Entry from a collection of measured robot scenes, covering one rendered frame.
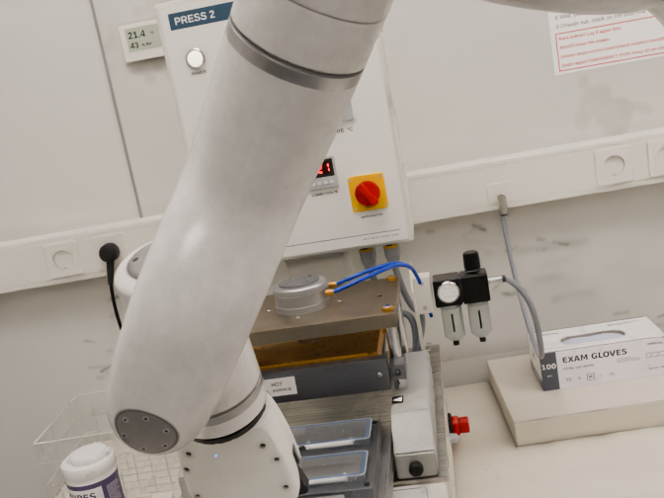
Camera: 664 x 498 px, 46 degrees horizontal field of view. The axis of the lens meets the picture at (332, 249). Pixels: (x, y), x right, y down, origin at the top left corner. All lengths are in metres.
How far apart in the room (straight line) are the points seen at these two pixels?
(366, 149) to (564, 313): 0.68
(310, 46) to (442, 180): 1.11
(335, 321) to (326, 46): 0.62
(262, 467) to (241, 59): 0.38
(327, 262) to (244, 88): 0.81
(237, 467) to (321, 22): 0.41
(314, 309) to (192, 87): 0.40
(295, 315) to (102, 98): 0.74
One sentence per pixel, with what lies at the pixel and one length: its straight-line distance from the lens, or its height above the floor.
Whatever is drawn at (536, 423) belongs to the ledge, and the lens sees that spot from 1.42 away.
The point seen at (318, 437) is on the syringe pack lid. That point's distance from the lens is 0.98.
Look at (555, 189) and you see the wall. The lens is 1.59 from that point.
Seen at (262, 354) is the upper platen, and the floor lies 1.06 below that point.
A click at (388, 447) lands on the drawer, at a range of 1.00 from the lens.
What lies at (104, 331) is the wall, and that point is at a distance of 1.75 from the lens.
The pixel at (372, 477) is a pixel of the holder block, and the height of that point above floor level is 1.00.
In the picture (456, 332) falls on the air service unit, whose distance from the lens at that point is 1.26.
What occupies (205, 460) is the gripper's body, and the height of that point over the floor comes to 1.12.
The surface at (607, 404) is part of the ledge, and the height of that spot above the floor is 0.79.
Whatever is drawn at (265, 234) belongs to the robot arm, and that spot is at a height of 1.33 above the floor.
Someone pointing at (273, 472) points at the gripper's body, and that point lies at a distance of 0.72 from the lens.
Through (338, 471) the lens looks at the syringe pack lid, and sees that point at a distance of 0.89.
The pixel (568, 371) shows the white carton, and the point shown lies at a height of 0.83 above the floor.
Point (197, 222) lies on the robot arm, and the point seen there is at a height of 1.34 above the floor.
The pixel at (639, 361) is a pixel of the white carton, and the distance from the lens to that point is 1.54.
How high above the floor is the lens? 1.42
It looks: 12 degrees down
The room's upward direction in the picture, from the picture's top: 10 degrees counter-clockwise
